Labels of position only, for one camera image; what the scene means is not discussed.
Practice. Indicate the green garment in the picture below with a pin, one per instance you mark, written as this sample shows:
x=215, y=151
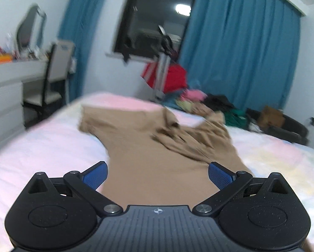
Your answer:
x=234, y=119

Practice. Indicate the teal garment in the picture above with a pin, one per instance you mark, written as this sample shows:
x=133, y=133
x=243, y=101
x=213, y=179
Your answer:
x=172, y=102

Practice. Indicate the bed with pastel sheet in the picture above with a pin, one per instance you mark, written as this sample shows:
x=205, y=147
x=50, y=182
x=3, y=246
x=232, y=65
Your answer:
x=41, y=149

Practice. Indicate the dark window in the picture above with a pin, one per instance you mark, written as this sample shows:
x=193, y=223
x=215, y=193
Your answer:
x=146, y=10

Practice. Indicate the black sofa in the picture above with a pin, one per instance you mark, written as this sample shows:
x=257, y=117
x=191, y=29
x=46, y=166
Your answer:
x=291, y=128

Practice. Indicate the black garment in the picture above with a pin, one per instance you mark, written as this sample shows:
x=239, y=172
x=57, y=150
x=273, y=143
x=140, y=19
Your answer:
x=220, y=102

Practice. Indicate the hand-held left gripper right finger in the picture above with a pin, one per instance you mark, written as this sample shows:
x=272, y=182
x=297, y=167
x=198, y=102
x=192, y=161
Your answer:
x=220, y=176

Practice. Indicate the narrow blue curtain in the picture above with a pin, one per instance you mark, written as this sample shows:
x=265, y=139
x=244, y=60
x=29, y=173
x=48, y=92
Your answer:
x=78, y=31

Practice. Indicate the tan printed t-shirt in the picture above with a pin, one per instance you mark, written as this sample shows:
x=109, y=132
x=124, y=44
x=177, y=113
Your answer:
x=146, y=162

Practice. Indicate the wavy-framed vanity mirror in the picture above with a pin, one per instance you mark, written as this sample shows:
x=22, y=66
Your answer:
x=25, y=29

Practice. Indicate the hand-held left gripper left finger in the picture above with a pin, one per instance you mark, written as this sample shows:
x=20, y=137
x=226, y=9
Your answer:
x=95, y=176

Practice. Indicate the white wall outlet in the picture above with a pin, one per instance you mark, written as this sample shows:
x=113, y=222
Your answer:
x=73, y=64

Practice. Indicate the white metal stand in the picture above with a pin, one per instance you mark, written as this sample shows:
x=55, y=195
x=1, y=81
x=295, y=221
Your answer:
x=162, y=65

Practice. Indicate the white vanity desk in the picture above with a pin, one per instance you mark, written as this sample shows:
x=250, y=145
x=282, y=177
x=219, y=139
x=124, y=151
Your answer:
x=4, y=97

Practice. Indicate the beige garment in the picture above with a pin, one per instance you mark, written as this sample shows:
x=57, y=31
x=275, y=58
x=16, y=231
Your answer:
x=203, y=109

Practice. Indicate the yellow-green garment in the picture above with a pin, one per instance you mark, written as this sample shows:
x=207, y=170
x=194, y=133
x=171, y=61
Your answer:
x=186, y=106

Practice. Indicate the wide blue curtain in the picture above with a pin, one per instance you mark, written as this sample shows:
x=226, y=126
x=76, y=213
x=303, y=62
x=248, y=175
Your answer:
x=238, y=44

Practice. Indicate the pink garment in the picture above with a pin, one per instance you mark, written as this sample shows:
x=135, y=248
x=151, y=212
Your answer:
x=193, y=94

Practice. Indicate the red garment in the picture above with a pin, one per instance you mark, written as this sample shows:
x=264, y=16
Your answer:
x=175, y=78

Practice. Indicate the white chair with black frame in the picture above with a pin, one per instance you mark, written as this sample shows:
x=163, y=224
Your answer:
x=59, y=63

